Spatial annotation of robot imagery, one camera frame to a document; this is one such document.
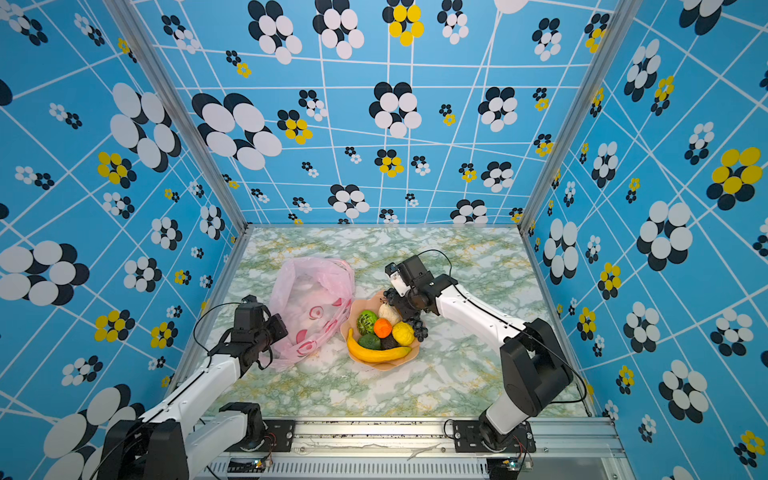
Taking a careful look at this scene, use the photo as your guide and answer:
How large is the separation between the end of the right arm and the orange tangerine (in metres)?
0.08

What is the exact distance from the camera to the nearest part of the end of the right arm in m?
0.62

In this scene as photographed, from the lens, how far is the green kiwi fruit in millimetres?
871

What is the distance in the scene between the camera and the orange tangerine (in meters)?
0.84

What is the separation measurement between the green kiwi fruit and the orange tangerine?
0.06 feet

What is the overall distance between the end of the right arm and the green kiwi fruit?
0.12 m
